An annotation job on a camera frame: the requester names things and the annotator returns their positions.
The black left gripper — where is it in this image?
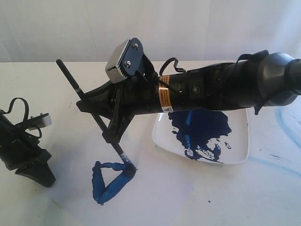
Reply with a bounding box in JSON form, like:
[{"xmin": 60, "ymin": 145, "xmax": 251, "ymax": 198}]
[{"xmin": 0, "ymin": 114, "xmax": 56, "ymax": 188}]

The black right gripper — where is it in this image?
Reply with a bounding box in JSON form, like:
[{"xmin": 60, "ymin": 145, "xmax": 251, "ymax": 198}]
[{"xmin": 76, "ymin": 69, "xmax": 206, "ymax": 144}]

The black paintbrush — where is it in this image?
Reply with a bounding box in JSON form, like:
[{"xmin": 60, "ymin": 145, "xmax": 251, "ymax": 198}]
[{"xmin": 56, "ymin": 59, "xmax": 137, "ymax": 174}]

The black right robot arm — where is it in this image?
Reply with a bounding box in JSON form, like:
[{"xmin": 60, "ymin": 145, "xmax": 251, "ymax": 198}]
[{"xmin": 77, "ymin": 50, "xmax": 301, "ymax": 142}]

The white paper sheet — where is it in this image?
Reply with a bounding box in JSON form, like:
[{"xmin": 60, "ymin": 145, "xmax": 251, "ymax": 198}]
[{"xmin": 48, "ymin": 130, "xmax": 192, "ymax": 226}]

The white square paint plate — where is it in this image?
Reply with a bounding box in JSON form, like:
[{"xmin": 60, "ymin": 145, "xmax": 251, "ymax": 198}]
[{"xmin": 152, "ymin": 109, "xmax": 249, "ymax": 165}]

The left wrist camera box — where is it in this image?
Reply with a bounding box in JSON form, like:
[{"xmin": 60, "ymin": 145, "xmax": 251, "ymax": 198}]
[{"xmin": 26, "ymin": 113, "xmax": 52, "ymax": 130}]

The black left camera cable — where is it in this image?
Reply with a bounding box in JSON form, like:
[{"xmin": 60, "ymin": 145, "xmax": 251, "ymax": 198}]
[{"xmin": 0, "ymin": 97, "xmax": 42, "ymax": 144}]

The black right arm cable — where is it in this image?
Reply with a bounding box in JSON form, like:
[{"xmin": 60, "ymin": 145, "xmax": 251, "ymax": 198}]
[{"xmin": 150, "ymin": 49, "xmax": 301, "ymax": 116}]

